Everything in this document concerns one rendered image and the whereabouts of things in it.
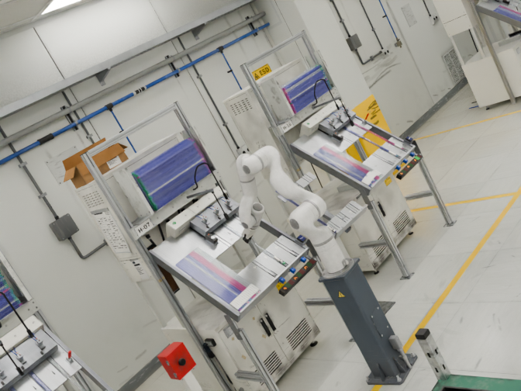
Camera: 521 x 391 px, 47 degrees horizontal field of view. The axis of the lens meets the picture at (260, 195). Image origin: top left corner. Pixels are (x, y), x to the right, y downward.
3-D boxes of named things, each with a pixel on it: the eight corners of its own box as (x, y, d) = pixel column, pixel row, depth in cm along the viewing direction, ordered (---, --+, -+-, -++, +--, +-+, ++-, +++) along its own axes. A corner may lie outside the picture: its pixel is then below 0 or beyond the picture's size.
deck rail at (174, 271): (239, 320, 339) (240, 313, 335) (237, 323, 338) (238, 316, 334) (150, 255, 368) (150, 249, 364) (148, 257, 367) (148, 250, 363)
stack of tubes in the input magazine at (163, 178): (212, 171, 395) (192, 136, 389) (156, 210, 364) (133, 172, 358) (201, 174, 404) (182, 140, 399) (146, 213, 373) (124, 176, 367)
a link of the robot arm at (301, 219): (337, 233, 324) (317, 195, 319) (316, 253, 314) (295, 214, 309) (322, 235, 334) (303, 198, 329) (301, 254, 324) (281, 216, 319)
